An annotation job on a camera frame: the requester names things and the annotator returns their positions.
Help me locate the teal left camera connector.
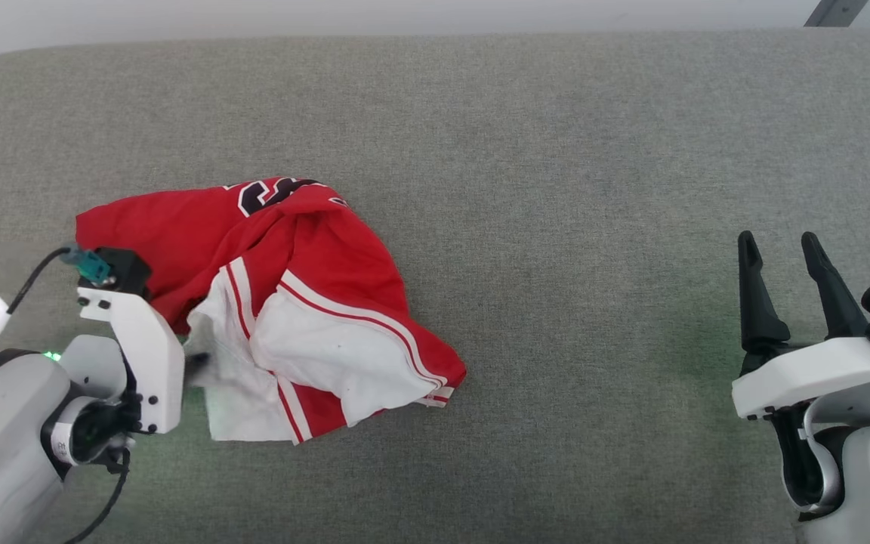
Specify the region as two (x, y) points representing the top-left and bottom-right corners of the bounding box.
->
(60, 245), (112, 285)

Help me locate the red and white basketball jersey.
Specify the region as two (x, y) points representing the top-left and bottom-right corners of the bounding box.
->
(75, 178), (467, 445)

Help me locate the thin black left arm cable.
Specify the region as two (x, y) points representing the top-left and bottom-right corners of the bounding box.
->
(63, 449), (131, 544)

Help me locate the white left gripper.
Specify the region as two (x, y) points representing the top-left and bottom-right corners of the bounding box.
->
(76, 286), (211, 436)

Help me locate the grey metal post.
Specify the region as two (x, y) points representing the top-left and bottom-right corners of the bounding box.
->
(804, 0), (870, 28)

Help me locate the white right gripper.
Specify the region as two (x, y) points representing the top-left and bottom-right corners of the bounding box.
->
(731, 230), (870, 422)

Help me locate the black left camera cable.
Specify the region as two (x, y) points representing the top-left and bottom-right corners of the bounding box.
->
(0, 246), (77, 380)

